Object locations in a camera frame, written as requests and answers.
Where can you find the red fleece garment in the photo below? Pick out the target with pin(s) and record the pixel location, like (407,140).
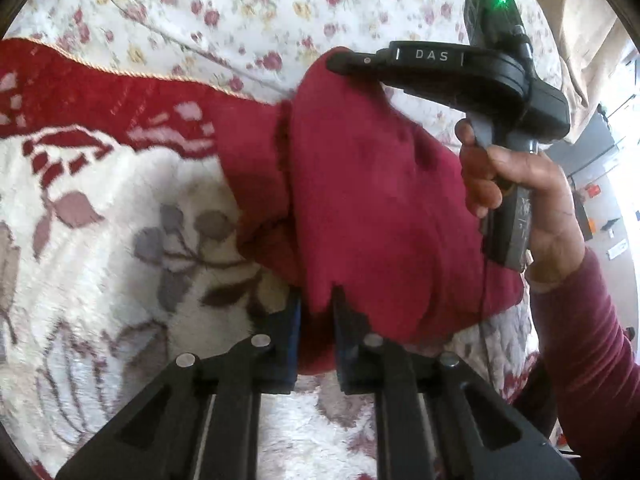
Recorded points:
(360,200)

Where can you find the grey cabinet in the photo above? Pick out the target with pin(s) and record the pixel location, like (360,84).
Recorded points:
(600,210)

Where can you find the floral bed sheet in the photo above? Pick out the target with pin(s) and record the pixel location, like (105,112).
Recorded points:
(225,10)

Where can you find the person's right forearm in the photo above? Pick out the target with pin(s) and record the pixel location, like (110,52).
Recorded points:
(585,350)

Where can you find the beige cloth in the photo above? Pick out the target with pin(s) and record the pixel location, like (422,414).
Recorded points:
(575,50)

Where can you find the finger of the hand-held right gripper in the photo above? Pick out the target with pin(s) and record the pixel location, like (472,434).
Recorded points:
(425,72)

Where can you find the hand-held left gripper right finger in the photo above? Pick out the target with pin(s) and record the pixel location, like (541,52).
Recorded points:
(352,365)

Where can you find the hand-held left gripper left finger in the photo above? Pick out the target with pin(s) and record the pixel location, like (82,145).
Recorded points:
(280,360)

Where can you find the red and white plush blanket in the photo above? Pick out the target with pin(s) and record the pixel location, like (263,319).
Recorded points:
(100,260)

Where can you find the person's right hand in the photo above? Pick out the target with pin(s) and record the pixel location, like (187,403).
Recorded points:
(550,210)

